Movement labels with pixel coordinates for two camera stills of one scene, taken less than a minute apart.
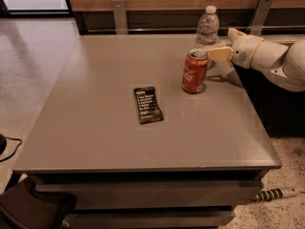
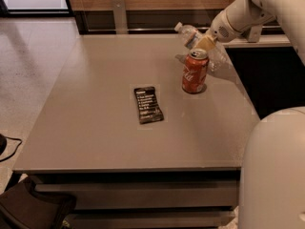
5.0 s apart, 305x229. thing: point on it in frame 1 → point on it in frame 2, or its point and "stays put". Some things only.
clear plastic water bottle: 208,27 → 217,60
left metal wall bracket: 120,16 stays put
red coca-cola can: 195,71 stays put
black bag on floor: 23,207 stays put
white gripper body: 245,51 → 219,28
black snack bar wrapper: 148,106 stays put
